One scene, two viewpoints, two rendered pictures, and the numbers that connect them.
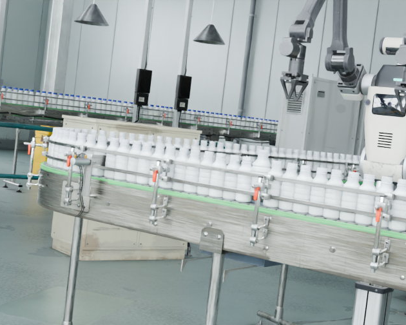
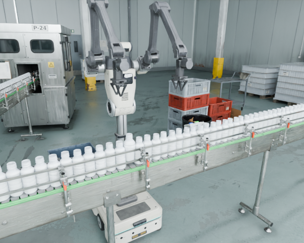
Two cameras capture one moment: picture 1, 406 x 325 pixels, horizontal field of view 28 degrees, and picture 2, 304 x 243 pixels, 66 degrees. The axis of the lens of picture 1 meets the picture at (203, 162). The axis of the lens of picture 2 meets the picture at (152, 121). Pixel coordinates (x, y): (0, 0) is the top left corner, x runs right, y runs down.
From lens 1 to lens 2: 2.46 m
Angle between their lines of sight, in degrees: 65
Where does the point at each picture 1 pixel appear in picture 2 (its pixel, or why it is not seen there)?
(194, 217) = (95, 193)
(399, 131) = (131, 91)
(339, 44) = (98, 49)
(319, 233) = (173, 165)
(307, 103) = not seen: outside the picture
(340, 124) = not seen: outside the picture
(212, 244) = (113, 200)
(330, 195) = (174, 145)
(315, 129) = not seen: outside the picture
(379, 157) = (123, 105)
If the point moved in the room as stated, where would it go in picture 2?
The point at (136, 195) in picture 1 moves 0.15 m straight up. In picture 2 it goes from (36, 203) to (32, 175)
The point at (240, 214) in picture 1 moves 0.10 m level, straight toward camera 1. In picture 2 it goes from (128, 176) to (143, 181)
